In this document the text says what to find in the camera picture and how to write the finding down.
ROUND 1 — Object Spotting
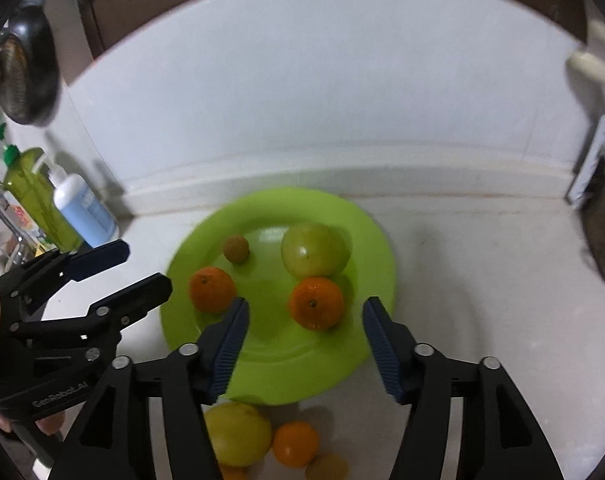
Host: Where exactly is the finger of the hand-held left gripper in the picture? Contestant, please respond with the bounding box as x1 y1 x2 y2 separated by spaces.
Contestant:
10 272 174 367
0 240 132 321

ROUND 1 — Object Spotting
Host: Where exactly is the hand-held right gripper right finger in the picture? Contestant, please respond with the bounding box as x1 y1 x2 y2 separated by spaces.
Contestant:
362 296 566 480

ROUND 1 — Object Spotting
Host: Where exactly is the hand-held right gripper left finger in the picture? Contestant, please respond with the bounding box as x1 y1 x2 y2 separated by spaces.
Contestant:
47 296 250 480

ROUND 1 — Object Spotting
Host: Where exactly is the green plate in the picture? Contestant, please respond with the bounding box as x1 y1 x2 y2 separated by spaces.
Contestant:
160 187 397 406

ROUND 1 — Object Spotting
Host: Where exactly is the person's left hand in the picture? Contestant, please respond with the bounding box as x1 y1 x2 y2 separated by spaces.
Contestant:
0 407 66 437

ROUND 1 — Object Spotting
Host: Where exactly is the white and blue pump bottle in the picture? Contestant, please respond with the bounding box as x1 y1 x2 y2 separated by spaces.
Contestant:
45 156 120 249

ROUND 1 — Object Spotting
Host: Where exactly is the green plastic bottle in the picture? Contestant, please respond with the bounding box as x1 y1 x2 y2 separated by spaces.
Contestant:
2 146 84 253

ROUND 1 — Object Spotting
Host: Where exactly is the yellow-green apple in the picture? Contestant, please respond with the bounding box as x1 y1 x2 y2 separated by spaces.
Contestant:
204 401 273 467

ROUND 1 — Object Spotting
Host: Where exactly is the small brown fruit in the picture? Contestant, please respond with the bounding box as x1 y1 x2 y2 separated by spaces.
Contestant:
305 453 349 480
223 235 250 264

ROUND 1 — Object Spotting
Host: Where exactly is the green apple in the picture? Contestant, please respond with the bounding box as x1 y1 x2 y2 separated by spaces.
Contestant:
281 223 352 279

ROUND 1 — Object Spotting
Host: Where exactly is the black frying pan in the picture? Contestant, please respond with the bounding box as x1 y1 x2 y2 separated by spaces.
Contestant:
0 7 62 127

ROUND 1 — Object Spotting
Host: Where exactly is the metal wire rack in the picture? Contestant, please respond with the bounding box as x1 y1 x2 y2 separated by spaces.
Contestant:
0 184 60 267

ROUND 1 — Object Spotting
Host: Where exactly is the white handle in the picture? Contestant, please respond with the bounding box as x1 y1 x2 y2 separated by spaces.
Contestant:
566 51 605 107

